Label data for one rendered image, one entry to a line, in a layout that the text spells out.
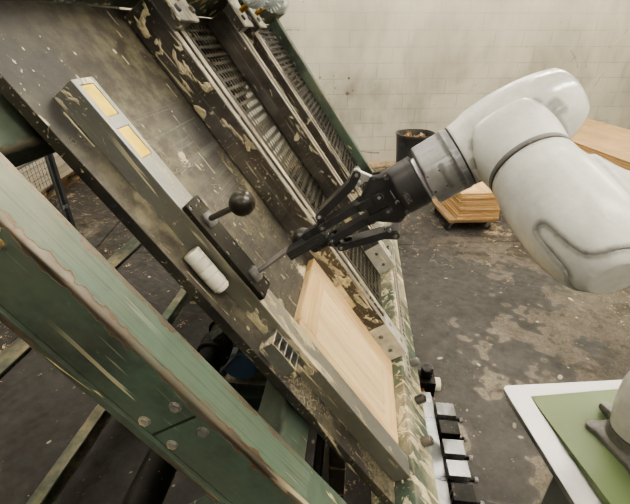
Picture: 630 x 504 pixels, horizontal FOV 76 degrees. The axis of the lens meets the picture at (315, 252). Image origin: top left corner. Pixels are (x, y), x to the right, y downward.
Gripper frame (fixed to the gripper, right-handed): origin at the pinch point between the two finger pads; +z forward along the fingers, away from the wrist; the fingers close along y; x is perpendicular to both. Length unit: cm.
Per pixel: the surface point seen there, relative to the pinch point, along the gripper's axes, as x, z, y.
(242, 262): -0.4, 11.3, -2.8
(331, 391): -2.5, 13.1, 27.6
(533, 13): 594, -223, 84
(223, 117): 33.7, 11.5, -24.0
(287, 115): 84, 11, -14
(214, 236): -1.9, 11.3, -9.4
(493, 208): 325, -50, 178
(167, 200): -2.6, 13.2, -18.0
